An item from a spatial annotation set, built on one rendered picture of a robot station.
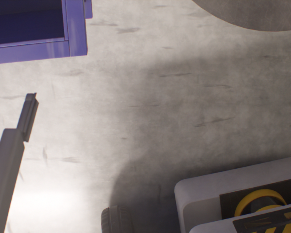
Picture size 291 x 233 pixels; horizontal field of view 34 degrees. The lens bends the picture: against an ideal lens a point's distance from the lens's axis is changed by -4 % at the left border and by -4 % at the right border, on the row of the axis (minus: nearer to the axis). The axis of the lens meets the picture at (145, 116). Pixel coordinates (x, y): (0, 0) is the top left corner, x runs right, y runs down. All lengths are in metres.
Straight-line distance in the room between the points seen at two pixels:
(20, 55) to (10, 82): 0.46
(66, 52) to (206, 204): 0.47
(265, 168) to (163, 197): 0.20
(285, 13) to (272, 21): 0.02
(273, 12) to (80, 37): 0.28
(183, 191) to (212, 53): 0.24
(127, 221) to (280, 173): 0.27
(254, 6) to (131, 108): 0.35
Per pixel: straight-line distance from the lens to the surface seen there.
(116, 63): 0.83
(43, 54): 0.39
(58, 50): 0.39
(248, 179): 0.83
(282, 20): 0.60
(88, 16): 0.59
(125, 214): 0.82
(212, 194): 0.80
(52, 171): 0.90
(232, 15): 0.58
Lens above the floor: 0.81
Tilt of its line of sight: 70 degrees down
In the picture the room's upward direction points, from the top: 165 degrees clockwise
